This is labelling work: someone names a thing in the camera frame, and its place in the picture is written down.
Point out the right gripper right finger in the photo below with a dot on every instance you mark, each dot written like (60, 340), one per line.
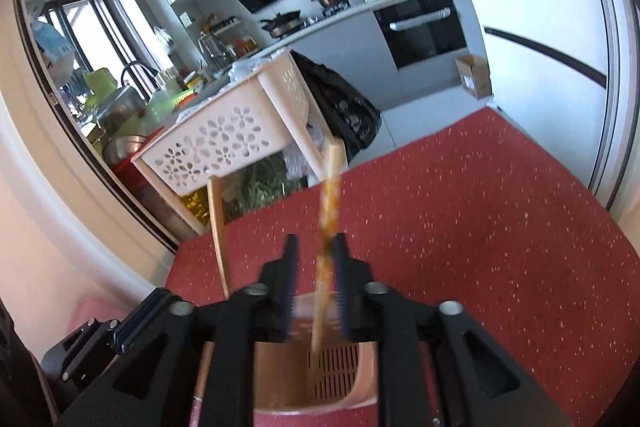
(351, 277)

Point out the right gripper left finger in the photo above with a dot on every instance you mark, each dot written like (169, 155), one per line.
(274, 314)

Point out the patterned wooden chopstick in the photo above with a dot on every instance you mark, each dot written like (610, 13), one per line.
(328, 220)

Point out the pink stool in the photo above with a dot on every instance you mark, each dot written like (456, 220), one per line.
(95, 307)

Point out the pink utensil holder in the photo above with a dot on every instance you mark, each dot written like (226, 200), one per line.
(291, 379)

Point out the green vegetables bag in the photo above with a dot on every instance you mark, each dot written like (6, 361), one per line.
(262, 184)

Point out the plain chopstick in holder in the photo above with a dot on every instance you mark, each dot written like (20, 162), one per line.
(216, 219)

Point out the black plastic bag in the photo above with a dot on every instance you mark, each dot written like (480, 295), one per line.
(350, 116)

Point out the steel bowl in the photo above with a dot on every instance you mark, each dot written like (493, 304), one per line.
(121, 147)

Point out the cardboard box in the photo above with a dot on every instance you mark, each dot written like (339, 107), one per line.
(474, 75)

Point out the black built-in oven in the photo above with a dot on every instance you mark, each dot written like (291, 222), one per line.
(417, 30)

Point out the black wok pan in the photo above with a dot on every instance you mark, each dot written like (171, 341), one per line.
(282, 24)

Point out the white refrigerator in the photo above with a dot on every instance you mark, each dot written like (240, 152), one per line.
(548, 62)

